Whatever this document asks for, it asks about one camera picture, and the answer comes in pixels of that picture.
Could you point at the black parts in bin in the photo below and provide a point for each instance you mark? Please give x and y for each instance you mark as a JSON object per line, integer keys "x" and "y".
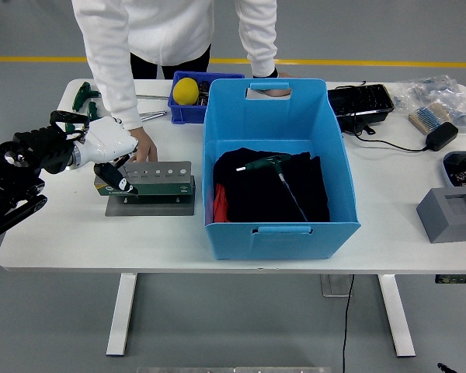
{"x": 204, "y": 87}

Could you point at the green metal hex key stand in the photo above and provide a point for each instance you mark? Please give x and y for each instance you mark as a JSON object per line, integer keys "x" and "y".
{"x": 159, "y": 188}

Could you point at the black power adapter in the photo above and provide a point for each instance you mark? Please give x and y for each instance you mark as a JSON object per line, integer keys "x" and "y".
{"x": 442, "y": 136}

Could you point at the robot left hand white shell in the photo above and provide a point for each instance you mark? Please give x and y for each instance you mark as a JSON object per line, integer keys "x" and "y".
{"x": 108, "y": 140}

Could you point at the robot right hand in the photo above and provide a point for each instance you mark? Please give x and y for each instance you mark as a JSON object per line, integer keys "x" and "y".
{"x": 444, "y": 368}

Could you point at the person's right forearm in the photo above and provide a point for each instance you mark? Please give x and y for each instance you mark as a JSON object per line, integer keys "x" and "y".
{"x": 116, "y": 97}

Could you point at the red cloth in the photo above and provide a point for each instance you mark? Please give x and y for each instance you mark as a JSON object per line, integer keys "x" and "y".
{"x": 220, "y": 202}

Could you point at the clear plastic component bags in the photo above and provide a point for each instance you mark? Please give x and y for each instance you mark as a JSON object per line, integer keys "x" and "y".
{"x": 431, "y": 91}

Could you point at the table height control panel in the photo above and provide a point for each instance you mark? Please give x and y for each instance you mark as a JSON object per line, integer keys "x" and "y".
{"x": 458, "y": 279}

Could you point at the person's left hand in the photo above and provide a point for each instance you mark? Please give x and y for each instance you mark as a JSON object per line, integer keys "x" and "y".
{"x": 273, "y": 93}

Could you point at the white table leg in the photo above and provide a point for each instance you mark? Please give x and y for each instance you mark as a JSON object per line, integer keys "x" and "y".
{"x": 120, "y": 318}
{"x": 398, "y": 318}

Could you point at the black plastic tray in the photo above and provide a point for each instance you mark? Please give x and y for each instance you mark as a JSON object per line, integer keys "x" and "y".
{"x": 361, "y": 101}

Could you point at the small blue parts bin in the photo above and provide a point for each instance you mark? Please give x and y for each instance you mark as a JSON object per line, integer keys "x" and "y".
{"x": 186, "y": 114}

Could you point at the large blue folding box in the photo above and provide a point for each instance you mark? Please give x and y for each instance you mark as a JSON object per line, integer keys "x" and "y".
{"x": 287, "y": 245}

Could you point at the black cloth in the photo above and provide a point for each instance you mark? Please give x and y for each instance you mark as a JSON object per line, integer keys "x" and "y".
{"x": 256, "y": 198}

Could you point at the light blue parts tray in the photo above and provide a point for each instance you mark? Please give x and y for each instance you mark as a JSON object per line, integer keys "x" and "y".
{"x": 446, "y": 171}

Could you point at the taped resistor strip bundle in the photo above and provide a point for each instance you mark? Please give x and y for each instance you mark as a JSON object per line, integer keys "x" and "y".
{"x": 427, "y": 116}

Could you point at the person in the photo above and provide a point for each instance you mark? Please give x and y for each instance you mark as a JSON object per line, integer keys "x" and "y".
{"x": 171, "y": 27}

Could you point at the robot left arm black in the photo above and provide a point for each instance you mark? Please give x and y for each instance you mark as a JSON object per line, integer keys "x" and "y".
{"x": 7, "y": 186}

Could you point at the yellow foam ball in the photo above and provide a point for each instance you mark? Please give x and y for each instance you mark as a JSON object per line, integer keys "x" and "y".
{"x": 186, "y": 91}

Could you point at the clear bracket under table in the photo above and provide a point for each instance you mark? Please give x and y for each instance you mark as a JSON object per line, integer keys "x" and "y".
{"x": 332, "y": 287}

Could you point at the person's right hand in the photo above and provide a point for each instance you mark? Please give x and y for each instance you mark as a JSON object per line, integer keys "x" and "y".
{"x": 145, "y": 143}

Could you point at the grey hollow block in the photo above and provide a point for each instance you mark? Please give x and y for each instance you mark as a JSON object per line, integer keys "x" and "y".
{"x": 439, "y": 221}

